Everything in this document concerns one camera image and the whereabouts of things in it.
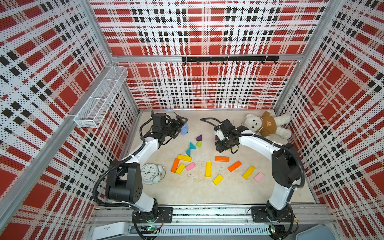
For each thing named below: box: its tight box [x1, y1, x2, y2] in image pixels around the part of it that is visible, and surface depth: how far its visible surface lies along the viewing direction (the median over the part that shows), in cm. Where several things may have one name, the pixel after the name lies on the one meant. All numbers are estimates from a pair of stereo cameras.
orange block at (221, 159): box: [214, 156, 230, 162], surface depth 95 cm
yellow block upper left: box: [177, 154, 192, 162], surface depth 95 cm
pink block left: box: [186, 162, 196, 171], surface depth 93 cm
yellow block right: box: [242, 166, 256, 180], surface depth 90 cm
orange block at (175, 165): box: [171, 158, 180, 173], surface depth 93 cm
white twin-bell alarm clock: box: [141, 163, 166, 185], surface depth 86 cm
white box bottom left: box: [91, 221, 129, 240], surface depth 66 cm
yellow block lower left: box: [176, 163, 186, 175], surface depth 90 cm
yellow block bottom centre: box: [212, 174, 224, 186], surface depth 88 cm
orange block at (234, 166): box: [227, 160, 242, 173], surface depth 93 cm
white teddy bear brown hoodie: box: [244, 111, 292, 139], surface depth 104 cm
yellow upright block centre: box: [205, 162, 212, 178], surface depth 90 cm
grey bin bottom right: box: [295, 224, 336, 240], surface depth 69 cm
